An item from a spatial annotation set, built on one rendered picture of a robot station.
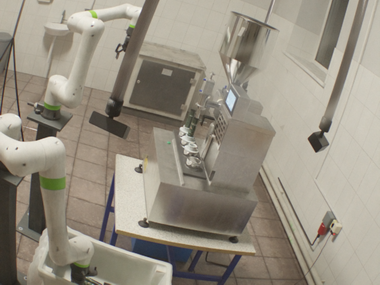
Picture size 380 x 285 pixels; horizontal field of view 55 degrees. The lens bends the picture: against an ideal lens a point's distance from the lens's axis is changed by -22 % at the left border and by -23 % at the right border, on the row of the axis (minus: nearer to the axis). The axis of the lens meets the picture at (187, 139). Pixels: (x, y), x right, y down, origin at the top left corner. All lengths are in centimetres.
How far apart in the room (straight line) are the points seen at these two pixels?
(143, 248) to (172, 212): 106
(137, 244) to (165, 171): 109
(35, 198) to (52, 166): 133
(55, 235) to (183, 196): 73
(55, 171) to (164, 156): 86
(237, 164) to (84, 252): 86
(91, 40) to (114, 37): 351
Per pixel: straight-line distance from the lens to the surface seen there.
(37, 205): 283
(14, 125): 181
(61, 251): 164
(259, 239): 386
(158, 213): 208
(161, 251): 312
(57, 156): 149
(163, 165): 213
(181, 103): 530
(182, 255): 316
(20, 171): 142
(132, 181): 246
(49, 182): 152
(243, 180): 212
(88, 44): 223
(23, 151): 141
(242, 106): 195
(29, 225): 298
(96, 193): 366
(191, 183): 206
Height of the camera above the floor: 195
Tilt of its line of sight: 22 degrees down
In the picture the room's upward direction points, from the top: 20 degrees clockwise
